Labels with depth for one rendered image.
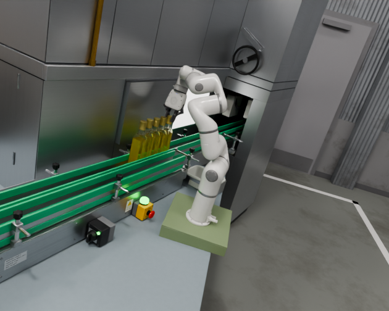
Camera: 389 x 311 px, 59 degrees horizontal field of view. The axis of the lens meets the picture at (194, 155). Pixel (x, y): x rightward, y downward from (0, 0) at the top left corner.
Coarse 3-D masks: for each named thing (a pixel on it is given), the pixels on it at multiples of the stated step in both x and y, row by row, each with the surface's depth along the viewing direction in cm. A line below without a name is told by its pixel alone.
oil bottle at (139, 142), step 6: (138, 138) 171; (144, 138) 172; (132, 144) 174; (138, 144) 171; (144, 144) 174; (132, 150) 174; (138, 150) 172; (144, 150) 177; (132, 156) 175; (138, 156) 174
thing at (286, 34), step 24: (264, 0) 240; (288, 0) 232; (312, 0) 247; (264, 24) 243; (288, 24) 235; (312, 24) 273; (264, 48) 247; (288, 48) 246; (264, 72) 250; (288, 72) 270; (264, 96) 254; (288, 96) 301
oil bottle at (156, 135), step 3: (153, 132) 181; (156, 132) 182; (153, 135) 180; (156, 135) 181; (159, 135) 184; (153, 138) 181; (156, 138) 182; (153, 141) 181; (156, 141) 184; (153, 144) 182; (156, 144) 185; (153, 147) 184; (156, 147) 186; (153, 150) 185; (156, 150) 187; (150, 153) 184; (153, 153) 186
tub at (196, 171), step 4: (188, 168) 210; (192, 168) 213; (196, 168) 219; (200, 168) 218; (188, 172) 211; (192, 172) 215; (196, 172) 220; (200, 172) 219; (192, 176) 203; (196, 176) 220; (200, 176) 219; (200, 180) 201; (224, 180) 208
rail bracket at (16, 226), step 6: (18, 210) 108; (18, 216) 106; (12, 222) 108; (18, 222) 108; (12, 228) 108; (18, 228) 108; (18, 234) 110; (12, 240) 111; (18, 240) 111; (12, 246) 111; (18, 246) 111
